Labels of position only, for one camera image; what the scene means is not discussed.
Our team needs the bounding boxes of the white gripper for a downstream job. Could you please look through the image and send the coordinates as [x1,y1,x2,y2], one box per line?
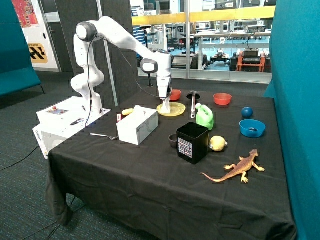
[156,76,172,99]

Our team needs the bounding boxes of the white tissue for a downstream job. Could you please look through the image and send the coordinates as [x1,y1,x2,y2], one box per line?
[159,97,171,114]

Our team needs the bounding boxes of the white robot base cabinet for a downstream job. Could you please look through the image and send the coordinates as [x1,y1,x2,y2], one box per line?
[32,96,110,159]

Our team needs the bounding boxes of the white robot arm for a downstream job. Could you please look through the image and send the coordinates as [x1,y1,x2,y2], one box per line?
[71,16,172,116]

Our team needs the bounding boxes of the red bowl near plate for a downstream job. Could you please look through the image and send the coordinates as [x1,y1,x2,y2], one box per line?
[170,89,182,101]

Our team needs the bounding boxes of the yellow plastic plate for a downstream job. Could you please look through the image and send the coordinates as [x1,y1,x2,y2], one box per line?
[156,102,186,117]

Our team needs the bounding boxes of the yellow banana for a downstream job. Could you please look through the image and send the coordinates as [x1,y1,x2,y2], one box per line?
[121,108,135,116]

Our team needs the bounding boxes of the green plastic jug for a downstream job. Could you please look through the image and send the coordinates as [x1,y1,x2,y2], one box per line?
[195,103,214,131]

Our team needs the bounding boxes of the white tissue box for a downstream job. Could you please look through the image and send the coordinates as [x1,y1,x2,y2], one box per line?
[116,105,159,146]

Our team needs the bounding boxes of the small red white box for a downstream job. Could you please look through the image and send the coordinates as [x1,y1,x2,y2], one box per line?
[116,113,122,122]

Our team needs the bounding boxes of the red bowl far right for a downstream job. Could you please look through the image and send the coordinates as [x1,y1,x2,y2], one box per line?
[213,93,232,106]

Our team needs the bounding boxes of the small dark cup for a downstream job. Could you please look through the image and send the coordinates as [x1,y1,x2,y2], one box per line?
[168,134,178,149]

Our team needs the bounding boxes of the black square container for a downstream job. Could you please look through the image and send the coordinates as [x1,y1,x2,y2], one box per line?
[176,122,209,165]

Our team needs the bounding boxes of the silver fork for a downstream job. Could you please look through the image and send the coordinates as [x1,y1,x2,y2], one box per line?
[90,132,119,141]

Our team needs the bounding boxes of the yellow lemon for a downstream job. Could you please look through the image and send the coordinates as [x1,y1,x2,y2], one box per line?
[208,135,228,152]

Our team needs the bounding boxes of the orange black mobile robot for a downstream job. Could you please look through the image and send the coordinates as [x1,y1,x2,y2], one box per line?
[229,48,272,73]

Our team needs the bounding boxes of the dark blue ball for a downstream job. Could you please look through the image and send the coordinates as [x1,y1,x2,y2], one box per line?
[241,106,254,119]

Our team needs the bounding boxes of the black tablecloth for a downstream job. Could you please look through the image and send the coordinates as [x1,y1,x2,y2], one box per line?
[45,92,298,240]

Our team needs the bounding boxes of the blue bowl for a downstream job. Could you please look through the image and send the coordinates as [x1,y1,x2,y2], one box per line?
[239,119,266,138]

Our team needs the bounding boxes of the orange toy lizard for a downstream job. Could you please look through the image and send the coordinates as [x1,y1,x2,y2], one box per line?
[200,149,265,183]

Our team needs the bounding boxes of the yellow black sign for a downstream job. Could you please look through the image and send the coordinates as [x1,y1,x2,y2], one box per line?
[28,43,48,64]

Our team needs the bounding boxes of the teal partition panel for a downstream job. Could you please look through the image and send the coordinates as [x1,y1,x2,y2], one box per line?
[265,0,320,240]

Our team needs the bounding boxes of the teal sofa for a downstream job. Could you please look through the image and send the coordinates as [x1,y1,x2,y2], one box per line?
[0,0,42,96]

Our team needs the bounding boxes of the red poster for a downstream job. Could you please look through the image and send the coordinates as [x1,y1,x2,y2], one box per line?
[12,0,40,28]

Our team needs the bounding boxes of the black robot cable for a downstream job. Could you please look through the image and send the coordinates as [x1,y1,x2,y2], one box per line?
[84,34,161,128]

